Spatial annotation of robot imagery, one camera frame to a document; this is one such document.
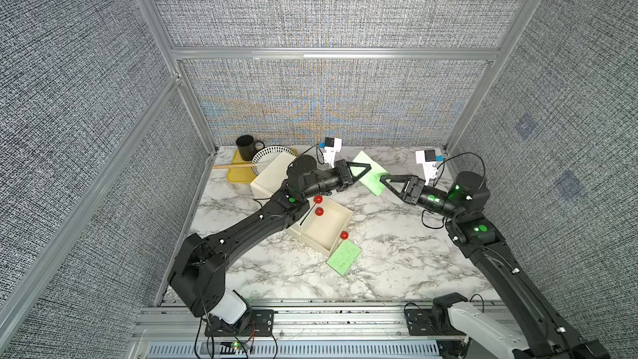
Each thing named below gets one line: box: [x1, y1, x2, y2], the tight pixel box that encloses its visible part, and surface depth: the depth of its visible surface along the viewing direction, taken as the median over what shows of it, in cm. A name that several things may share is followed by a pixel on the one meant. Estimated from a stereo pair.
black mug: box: [235, 134, 266, 162], surface depth 115 cm
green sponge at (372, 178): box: [350, 150, 388, 197], surface depth 66 cm
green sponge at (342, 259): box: [326, 239, 362, 277], surface depth 87 cm
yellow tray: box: [226, 148, 299, 183], surface depth 112 cm
